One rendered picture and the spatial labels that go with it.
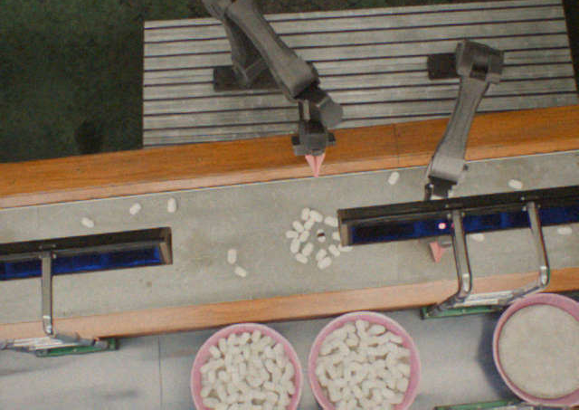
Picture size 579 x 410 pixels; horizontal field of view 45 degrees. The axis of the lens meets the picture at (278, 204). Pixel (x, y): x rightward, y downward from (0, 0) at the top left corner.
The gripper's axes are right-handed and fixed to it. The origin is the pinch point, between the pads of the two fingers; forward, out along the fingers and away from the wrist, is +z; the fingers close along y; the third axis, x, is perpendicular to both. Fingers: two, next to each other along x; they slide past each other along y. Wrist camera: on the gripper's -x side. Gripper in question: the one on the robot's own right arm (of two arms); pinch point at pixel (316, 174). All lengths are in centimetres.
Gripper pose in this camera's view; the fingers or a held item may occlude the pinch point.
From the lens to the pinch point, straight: 168.7
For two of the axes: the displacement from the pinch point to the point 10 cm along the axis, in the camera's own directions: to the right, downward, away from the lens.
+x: -0.4, -4.3, 9.0
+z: 1.0, 9.0, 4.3
